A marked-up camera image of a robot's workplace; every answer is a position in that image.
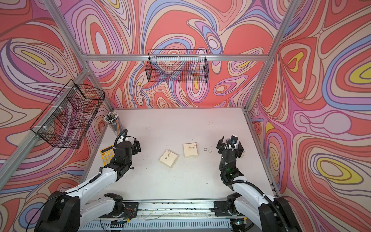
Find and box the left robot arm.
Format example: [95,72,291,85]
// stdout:
[34,136,141,232]

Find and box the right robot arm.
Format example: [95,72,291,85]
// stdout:
[214,136,302,232]

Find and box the yellow calculator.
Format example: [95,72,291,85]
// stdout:
[100,146,115,166]

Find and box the metal pen cup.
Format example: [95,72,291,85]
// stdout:
[103,111,123,135]

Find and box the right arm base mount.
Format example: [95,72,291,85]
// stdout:
[210,201,243,217]

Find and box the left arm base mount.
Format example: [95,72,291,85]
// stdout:
[100,202,139,219]

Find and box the black wire basket left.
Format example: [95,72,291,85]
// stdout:
[30,80,105,149]

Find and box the black wire basket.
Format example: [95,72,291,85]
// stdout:
[30,80,105,149]
[146,48,209,83]

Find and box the black wire basket back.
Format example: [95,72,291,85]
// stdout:
[146,48,209,83]

